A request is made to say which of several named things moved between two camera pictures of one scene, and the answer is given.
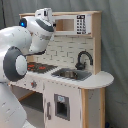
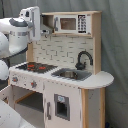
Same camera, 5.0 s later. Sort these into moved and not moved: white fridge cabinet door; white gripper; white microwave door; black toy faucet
Moved: white gripper
Not moved: white fridge cabinet door; white microwave door; black toy faucet
